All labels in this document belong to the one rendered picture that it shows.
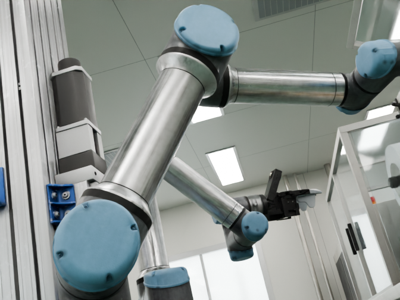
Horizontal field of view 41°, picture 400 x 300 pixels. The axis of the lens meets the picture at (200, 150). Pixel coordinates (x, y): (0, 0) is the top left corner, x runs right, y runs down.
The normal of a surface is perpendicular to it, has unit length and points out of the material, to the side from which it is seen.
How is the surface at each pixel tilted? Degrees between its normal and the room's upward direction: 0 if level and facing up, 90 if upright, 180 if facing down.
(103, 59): 180
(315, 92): 134
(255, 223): 90
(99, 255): 96
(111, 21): 180
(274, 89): 129
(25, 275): 90
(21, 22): 90
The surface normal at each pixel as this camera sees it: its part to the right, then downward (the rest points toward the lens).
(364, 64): -0.95, 0.11
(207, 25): 0.27, -0.51
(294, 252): -0.18, -0.34
